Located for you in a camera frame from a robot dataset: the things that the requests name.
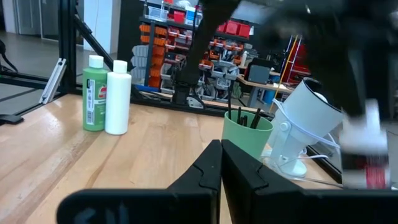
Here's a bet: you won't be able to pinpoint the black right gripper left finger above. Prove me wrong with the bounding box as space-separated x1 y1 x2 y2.
55 139 223 224

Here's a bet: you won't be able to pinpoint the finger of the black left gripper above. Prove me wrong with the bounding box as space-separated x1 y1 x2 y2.
381 46 398 121
338 46 366 118

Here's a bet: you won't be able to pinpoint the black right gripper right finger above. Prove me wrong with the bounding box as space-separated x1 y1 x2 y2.
221 139 398 224

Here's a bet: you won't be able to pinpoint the green plastic cup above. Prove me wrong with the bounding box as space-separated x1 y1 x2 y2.
221 109 274 160

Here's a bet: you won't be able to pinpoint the white paint bottle black label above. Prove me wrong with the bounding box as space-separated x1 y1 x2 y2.
338 99 391 190

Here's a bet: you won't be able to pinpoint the black paintbrush orange tip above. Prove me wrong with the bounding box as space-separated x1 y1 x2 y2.
250 108 262 129

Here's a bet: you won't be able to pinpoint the clear plastic bin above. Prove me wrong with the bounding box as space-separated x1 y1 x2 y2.
290 175 398 191

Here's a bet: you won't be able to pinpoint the large white bottle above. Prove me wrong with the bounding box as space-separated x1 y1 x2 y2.
104 60 132 136

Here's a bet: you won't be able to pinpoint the large green paint bottle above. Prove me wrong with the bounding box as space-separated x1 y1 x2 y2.
82 55 109 132

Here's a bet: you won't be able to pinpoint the metal rack red bins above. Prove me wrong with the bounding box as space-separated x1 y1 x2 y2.
281 35 312 85

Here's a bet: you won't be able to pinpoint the tan slanted pole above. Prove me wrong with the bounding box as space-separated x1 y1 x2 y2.
269 34 299 113

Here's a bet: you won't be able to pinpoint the grey equipment box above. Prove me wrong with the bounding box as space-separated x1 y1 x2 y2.
247 63 271 85

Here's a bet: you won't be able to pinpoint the clear storage tub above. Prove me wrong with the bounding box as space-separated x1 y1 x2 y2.
147 6 169 21

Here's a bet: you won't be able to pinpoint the white lamp cable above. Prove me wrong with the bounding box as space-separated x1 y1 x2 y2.
272 98 343 161

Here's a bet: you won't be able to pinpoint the silver aluminium bracket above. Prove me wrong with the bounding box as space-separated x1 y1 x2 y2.
39 58 67 105

